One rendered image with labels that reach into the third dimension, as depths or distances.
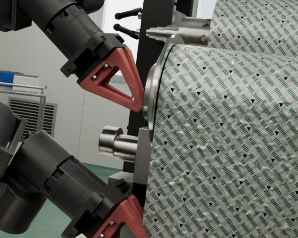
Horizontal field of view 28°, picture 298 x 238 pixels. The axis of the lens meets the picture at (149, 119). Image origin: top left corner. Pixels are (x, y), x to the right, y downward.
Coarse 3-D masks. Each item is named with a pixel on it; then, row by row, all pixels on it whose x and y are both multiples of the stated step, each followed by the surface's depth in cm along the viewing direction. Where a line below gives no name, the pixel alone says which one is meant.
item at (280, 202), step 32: (160, 160) 66; (192, 160) 65; (224, 160) 64; (256, 160) 63; (160, 192) 66; (192, 192) 65; (224, 192) 64; (256, 192) 63; (288, 192) 62; (160, 224) 66; (192, 224) 65; (224, 224) 64; (256, 224) 63; (288, 224) 62
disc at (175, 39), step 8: (168, 40) 67; (176, 40) 70; (168, 48) 67; (160, 56) 66; (160, 64) 65; (160, 72) 65; (160, 80) 66; (152, 88) 65; (152, 96) 64; (152, 104) 65; (152, 112) 65; (152, 120) 65; (152, 128) 66; (152, 136) 66
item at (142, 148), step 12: (144, 132) 74; (120, 144) 76; (132, 144) 75; (144, 144) 74; (120, 156) 76; (132, 156) 75; (144, 156) 74; (144, 168) 74; (108, 180) 75; (132, 180) 75; (144, 180) 74; (132, 192) 75; (144, 192) 74; (144, 204) 74
